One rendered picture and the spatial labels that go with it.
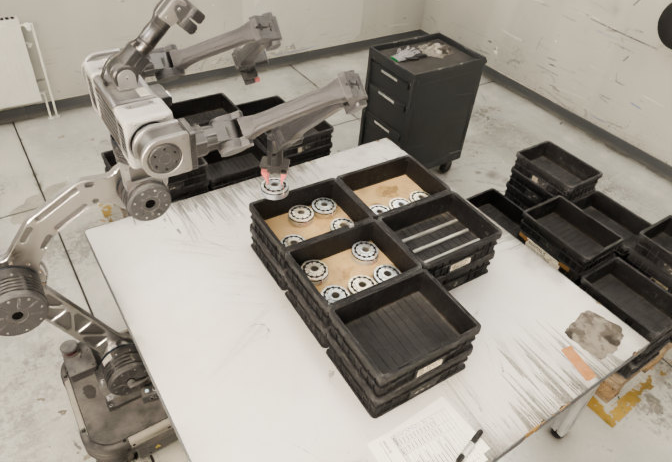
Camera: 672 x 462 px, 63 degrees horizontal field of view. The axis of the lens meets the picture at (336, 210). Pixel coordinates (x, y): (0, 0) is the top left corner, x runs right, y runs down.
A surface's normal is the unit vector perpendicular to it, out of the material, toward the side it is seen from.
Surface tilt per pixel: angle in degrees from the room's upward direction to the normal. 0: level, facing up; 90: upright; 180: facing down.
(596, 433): 0
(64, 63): 90
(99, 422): 0
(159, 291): 0
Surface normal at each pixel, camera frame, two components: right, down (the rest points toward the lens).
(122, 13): 0.55, 0.56
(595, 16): -0.83, 0.30
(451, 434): 0.07, -0.77
